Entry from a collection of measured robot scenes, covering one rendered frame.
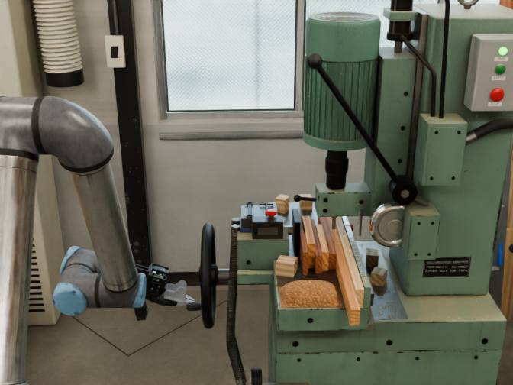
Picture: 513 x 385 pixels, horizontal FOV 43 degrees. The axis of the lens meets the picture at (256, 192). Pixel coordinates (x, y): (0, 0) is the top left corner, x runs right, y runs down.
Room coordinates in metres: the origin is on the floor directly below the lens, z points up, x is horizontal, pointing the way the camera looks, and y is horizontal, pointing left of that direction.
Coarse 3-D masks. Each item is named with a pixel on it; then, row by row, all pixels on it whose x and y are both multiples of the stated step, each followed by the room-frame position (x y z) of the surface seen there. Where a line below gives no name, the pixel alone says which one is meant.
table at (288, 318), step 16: (288, 224) 1.70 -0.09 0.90; (240, 272) 1.48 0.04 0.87; (256, 272) 1.48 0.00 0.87; (272, 272) 1.48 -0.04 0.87; (336, 272) 1.43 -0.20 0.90; (288, 320) 1.26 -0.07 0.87; (304, 320) 1.26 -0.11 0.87; (320, 320) 1.26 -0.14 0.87; (336, 320) 1.26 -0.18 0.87; (368, 320) 1.27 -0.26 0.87
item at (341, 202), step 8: (320, 184) 1.59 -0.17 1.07; (352, 184) 1.59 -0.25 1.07; (360, 184) 1.59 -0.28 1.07; (320, 192) 1.54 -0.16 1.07; (328, 192) 1.54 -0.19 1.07; (336, 192) 1.54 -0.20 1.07; (344, 192) 1.54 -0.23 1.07; (352, 192) 1.54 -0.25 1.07; (360, 192) 1.54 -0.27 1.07; (368, 192) 1.54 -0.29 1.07; (320, 200) 1.54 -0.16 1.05; (328, 200) 1.54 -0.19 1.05; (336, 200) 1.54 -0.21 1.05; (344, 200) 1.54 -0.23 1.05; (352, 200) 1.54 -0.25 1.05; (368, 200) 1.54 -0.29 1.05; (320, 208) 1.54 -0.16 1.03; (328, 208) 1.54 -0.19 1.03; (336, 208) 1.54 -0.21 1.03; (344, 208) 1.54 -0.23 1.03; (352, 208) 1.54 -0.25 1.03; (368, 208) 1.54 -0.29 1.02; (320, 216) 1.54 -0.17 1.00; (328, 216) 1.54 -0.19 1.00; (336, 216) 1.54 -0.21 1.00
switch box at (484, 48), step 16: (480, 48) 1.41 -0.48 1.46; (496, 48) 1.41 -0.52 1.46; (512, 48) 1.41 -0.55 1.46; (480, 64) 1.41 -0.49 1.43; (496, 64) 1.41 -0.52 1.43; (512, 64) 1.41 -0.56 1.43; (480, 80) 1.41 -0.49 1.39; (496, 80) 1.41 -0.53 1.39; (512, 80) 1.41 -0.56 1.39; (464, 96) 1.46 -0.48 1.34; (480, 96) 1.41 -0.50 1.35; (512, 96) 1.41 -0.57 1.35
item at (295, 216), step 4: (292, 212) 1.59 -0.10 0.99; (296, 212) 1.58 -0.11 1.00; (292, 216) 1.58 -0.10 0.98; (296, 216) 1.55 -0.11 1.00; (292, 220) 1.58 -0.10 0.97; (296, 220) 1.53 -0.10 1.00; (292, 224) 1.58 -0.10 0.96; (296, 224) 1.52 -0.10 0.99; (288, 228) 1.55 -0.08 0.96; (292, 228) 1.55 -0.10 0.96; (296, 228) 1.52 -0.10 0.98; (288, 232) 1.55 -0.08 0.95; (292, 232) 1.55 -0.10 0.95; (296, 232) 1.52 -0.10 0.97; (292, 236) 1.57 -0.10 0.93; (296, 236) 1.52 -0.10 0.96; (292, 240) 1.57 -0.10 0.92; (296, 240) 1.52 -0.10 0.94; (296, 244) 1.52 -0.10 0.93; (296, 248) 1.52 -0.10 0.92; (296, 252) 1.52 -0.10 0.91
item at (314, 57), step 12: (312, 60) 1.42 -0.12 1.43; (324, 72) 1.43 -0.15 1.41; (336, 96) 1.43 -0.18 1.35; (348, 108) 1.43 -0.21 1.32; (360, 132) 1.43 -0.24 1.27; (372, 144) 1.43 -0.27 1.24; (396, 180) 1.43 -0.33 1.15; (408, 180) 1.42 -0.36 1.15; (396, 192) 1.41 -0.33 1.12; (408, 192) 1.41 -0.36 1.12; (420, 204) 1.43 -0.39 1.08
